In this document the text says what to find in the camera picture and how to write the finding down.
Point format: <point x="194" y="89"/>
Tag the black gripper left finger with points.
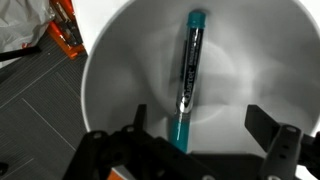
<point x="140" y="116"/>

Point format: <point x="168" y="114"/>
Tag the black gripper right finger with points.
<point x="261" y="128"/>

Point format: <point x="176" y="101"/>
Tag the teal Quartet marker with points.
<point x="191" y="66"/>

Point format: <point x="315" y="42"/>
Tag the grey white bowl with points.
<point x="133" y="66"/>

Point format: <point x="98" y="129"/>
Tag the orange black tool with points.
<point x="65" y="30"/>

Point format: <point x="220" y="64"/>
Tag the black bar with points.
<point x="20" y="53"/>

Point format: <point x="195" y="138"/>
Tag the white plastic bag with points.
<point x="20" y="20"/>

